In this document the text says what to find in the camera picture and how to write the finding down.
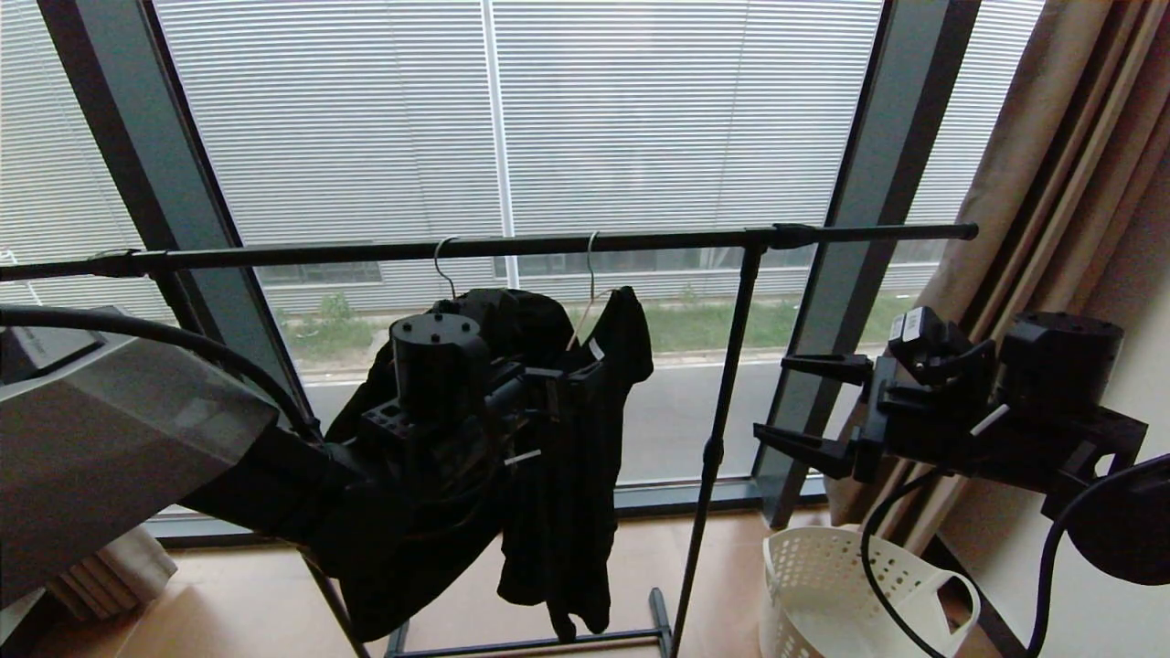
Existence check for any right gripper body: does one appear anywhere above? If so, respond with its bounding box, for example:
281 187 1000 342
850 355 984 485

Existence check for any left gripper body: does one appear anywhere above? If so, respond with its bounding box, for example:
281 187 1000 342
489 361 606 426

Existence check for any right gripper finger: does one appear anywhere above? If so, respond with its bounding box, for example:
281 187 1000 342
782 353 876 387
752 423 858 481

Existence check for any black garment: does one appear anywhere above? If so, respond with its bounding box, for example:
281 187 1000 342
311 288 577 643
496 286 655 643

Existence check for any pink clothes hanger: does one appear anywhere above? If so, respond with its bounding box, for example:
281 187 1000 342
565 230 612 353
432 236 461 302

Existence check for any white laundry basket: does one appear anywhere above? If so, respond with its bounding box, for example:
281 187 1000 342
759 524 982 658

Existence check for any black clothes rack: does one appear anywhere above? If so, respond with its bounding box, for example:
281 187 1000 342
0 222 979 658

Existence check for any beige curtain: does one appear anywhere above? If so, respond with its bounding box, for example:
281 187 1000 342
46 525 179 622
823 0 1170 558

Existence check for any window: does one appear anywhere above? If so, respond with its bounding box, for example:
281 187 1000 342
0 0 1048 540

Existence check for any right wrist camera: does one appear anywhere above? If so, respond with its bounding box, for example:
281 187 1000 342
887 306 997 389

